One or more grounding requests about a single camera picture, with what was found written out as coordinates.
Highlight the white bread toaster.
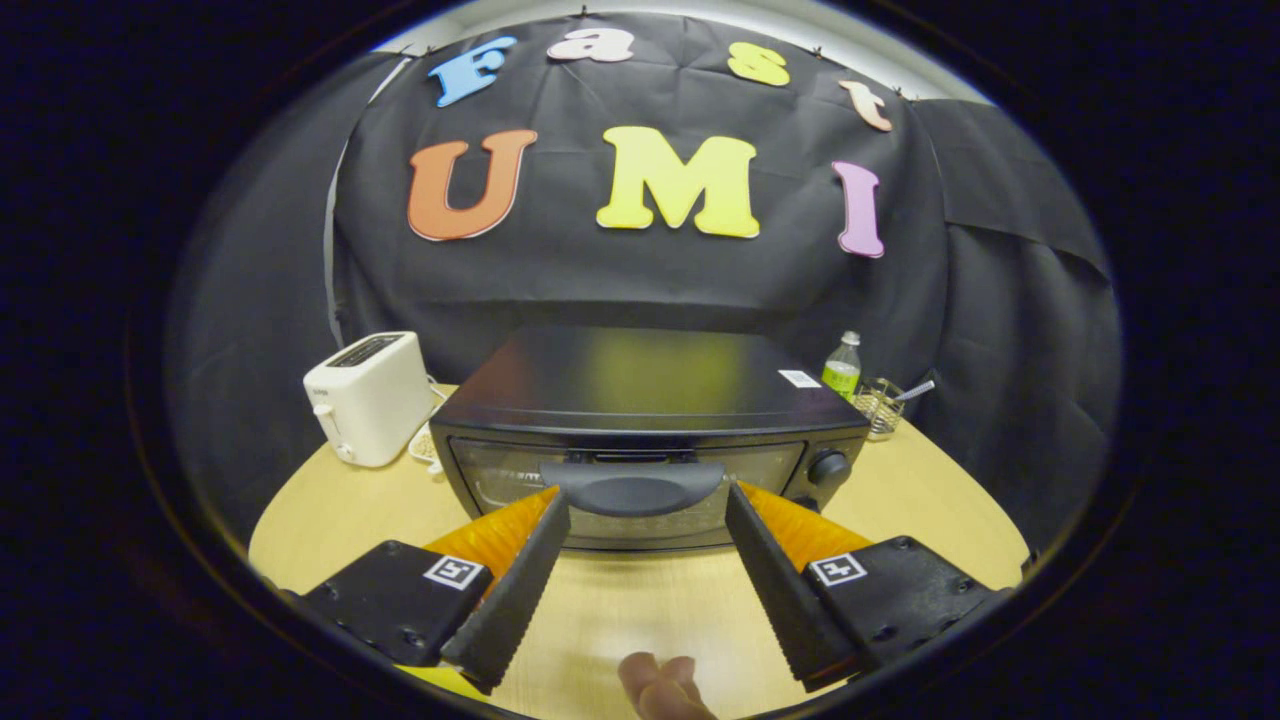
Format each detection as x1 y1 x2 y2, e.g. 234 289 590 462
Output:
303 331 436 469

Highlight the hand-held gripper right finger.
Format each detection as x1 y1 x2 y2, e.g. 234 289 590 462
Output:
724 482 1011 693

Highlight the clear green label bottle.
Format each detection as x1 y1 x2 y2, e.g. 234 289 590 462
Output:
821 331 863 401

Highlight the black toaster oven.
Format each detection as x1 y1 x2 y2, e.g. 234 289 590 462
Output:
430 325 871 553

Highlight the wire mesh holder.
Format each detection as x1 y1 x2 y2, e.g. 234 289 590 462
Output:
852 377 906 441

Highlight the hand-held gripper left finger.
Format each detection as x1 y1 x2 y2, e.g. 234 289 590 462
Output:
295 487 573 694

